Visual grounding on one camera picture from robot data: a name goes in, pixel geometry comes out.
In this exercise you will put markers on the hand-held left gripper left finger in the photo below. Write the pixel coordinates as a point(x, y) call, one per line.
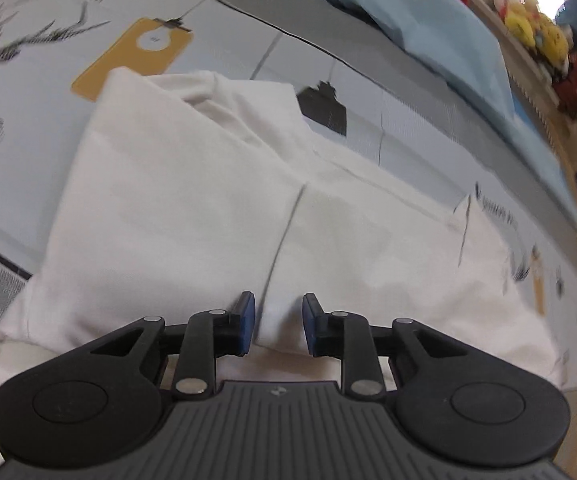
point(248, 321)

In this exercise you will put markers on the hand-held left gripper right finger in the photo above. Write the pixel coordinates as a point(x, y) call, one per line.
point(310, 322)

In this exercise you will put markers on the white t-shirt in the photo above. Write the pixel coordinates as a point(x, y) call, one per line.
point(178, 210)

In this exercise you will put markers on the grey printed bed cover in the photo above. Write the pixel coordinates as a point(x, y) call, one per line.
point(43, 85)

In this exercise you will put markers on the white window ledge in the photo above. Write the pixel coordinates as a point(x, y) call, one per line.
point(523, 55)

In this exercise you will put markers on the yellow spotted plush toy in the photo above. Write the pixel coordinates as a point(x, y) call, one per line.
point(540, 30)

